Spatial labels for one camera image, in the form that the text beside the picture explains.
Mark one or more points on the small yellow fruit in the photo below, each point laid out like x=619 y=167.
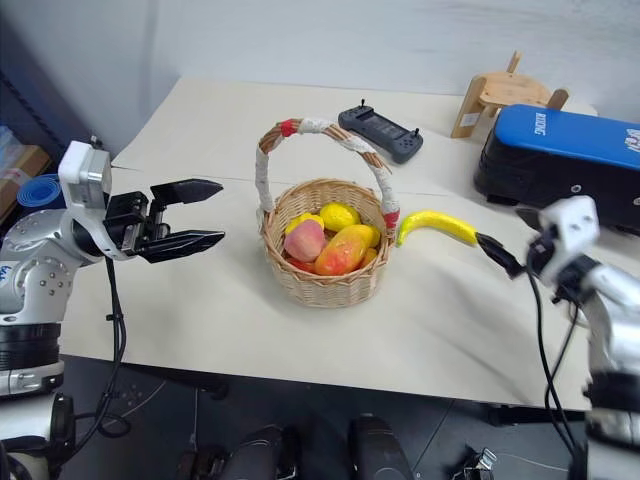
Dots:
x=302 y=221

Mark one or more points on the red orange fruit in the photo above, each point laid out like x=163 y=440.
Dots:
x=301 y=265

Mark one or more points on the wooden stand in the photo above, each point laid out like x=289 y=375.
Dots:
x=505 y=90

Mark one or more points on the blue rolled foam mat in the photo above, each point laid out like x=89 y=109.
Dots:
x=37 y=191

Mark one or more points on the dark rounded shape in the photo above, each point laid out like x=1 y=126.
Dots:
x=265 y=452
x=380 y=447

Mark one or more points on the orange yellow mango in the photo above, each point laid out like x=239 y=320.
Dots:
x=342 y=250

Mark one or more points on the yellow lemon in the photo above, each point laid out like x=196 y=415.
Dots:
x=341 y=216

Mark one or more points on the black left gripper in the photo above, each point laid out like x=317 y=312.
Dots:
x=127 y=222

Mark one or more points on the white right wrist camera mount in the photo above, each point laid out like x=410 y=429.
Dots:
x=570 y=235

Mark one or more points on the beige paper table cover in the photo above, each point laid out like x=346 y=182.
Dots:
x=210 y=320

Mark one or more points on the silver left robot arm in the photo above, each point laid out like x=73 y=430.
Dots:
x=35 y=280

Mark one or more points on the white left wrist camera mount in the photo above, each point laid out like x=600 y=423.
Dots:
x=75 y=170

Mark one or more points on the yellow banana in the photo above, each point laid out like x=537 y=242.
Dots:
x=440 y=222

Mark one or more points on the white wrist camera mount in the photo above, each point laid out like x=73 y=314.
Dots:
x=570 y=235
x=75 y=170

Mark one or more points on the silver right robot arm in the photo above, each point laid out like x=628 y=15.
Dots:
x=612 y=320

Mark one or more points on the pink peach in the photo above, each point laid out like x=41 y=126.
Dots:
x=305 y=241

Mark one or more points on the small orange fruit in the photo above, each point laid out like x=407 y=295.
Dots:
x=369 y=257

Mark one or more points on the brown cardboard box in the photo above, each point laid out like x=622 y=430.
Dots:
x=20 y=167

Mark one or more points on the grey handheld remote controller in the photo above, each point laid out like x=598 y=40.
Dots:
x=380 y=131

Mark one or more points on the blue and black case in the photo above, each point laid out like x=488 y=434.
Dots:
x=555 y=150

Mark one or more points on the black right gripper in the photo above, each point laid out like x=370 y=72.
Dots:
x=539 y=254

